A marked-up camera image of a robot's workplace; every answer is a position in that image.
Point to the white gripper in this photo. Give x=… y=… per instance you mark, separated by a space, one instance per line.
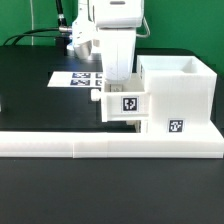
x=117 y=48

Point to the white drawer tray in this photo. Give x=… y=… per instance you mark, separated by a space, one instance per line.
x=132 y=104

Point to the white drawer housing box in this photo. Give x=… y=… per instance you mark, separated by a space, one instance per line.
x=181 y=91

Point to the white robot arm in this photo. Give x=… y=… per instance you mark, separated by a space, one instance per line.
x=108 y=28

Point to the white fiducial marker plate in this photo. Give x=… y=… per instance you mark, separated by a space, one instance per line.
x=75 y=79

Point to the white L-shaped fence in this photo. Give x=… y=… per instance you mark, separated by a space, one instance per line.
x=206 y=143

